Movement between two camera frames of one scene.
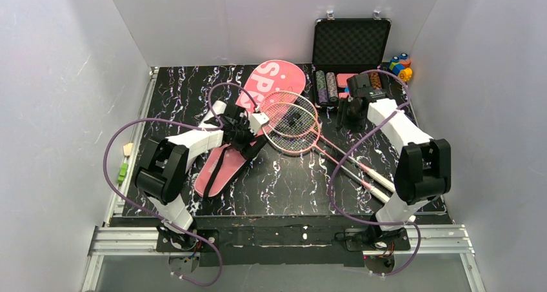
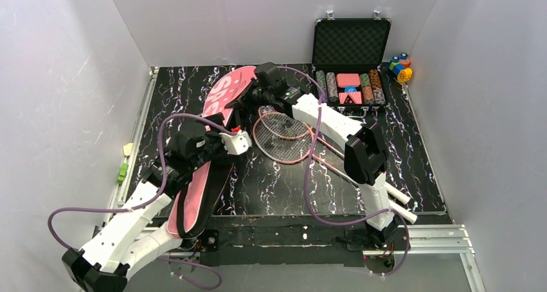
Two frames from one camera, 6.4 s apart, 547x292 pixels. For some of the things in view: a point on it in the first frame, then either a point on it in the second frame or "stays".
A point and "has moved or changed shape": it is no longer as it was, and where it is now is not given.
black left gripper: [238, 133] → [218, 125]
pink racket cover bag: [267, 92] has moved or changed shape
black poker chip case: [343, 48] stays
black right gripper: [349, 112] → [246, 100]
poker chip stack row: [331, 87] stays
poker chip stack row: [375, 78] stays
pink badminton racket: [291, 129] has moved or changed shape
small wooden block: [127, 149] stays
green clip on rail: [122, 173] stays
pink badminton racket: [294, 114] has moved or changed shape
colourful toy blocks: [400, 66] stays
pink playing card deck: [342, 78] stays
